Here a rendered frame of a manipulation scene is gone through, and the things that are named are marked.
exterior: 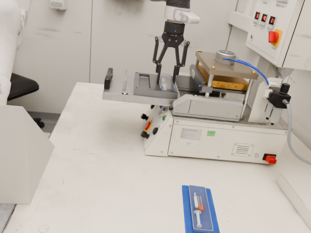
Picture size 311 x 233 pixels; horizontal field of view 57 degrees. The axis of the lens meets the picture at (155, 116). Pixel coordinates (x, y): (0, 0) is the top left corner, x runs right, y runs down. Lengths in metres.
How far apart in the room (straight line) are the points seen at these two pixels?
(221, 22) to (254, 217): 1.96
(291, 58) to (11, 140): 0.89
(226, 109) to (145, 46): 1.61
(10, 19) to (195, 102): 0.64
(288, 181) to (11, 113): 0.89
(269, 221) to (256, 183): 0.18
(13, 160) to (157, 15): 1.95
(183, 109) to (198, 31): 1.64
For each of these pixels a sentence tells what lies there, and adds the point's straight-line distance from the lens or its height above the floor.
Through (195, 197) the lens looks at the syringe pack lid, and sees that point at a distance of 0.93.
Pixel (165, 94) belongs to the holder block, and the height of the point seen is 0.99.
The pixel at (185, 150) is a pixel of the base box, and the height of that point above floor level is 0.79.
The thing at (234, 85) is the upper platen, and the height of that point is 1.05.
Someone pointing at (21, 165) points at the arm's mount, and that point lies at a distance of 0.83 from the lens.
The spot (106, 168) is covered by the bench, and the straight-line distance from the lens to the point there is 1.02.
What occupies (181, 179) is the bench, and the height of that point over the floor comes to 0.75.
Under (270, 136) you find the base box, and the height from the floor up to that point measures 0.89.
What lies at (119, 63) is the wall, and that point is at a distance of 2.60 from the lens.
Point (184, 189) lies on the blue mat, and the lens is 0.98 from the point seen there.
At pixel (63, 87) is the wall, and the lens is 2.74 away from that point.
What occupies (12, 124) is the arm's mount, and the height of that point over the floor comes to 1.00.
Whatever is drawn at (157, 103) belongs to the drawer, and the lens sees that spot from 1.06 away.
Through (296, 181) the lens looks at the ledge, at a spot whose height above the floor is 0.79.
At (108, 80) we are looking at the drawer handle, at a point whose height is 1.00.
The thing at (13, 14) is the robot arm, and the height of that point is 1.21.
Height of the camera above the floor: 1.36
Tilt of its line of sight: 26 degrees down
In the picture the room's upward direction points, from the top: 9 degrees clockwise
